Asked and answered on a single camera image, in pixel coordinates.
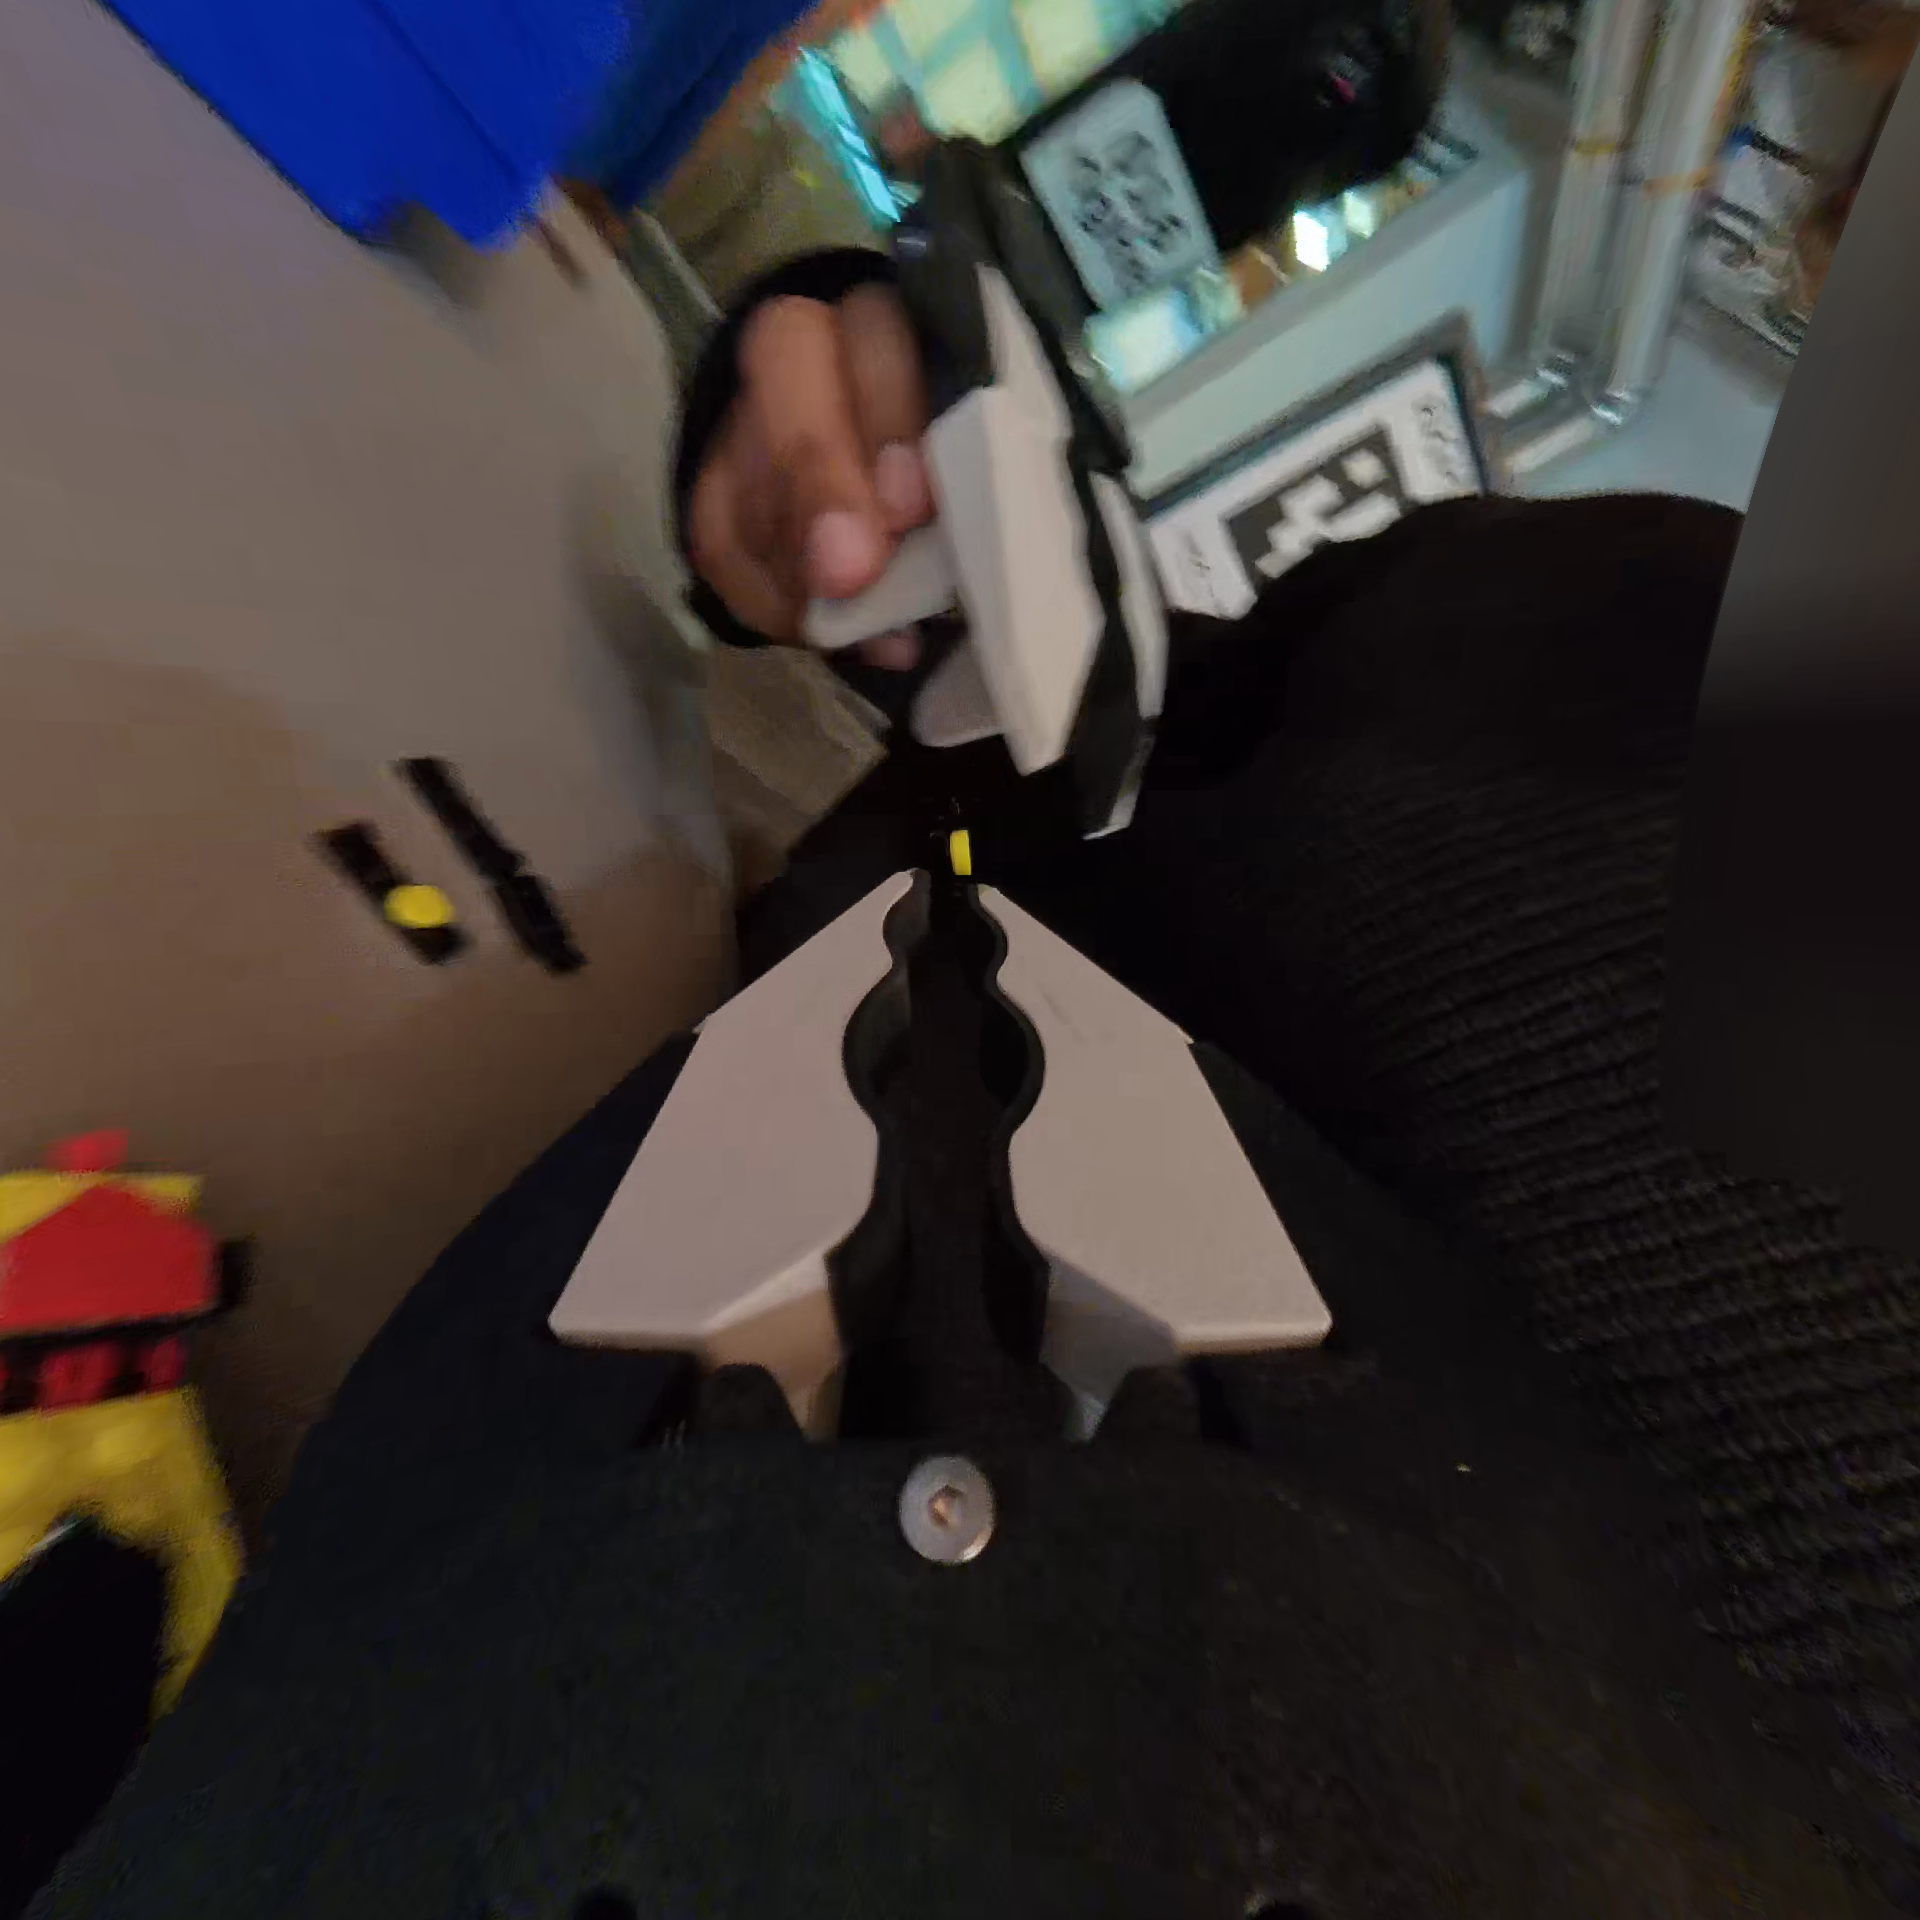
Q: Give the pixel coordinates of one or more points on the silver metal pipework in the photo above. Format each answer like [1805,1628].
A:
[1612,182]

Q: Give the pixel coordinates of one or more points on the small black clip yellow stud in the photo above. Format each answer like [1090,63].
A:
[957,853]

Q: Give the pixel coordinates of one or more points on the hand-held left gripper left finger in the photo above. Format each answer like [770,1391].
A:
[722,1201]

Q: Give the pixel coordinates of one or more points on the blue plastic bin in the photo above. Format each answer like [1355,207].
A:
[375,89]

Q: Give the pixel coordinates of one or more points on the yellow red black lego model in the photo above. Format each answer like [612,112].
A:
[107,1276]

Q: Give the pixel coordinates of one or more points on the black white marker board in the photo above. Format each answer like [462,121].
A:
[1349,494]

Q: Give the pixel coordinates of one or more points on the person's right hand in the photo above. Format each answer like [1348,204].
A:
[796,450]

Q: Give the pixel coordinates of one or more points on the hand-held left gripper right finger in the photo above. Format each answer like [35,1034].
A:
[1172,1201]

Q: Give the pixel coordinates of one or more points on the long black lego plate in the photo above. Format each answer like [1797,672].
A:
[503,878]

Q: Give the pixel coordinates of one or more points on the black lego plate yellow stud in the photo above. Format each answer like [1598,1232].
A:
[421,908]

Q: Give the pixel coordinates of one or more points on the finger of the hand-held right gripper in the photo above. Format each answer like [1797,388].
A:
[1020,524]
[1141,629]

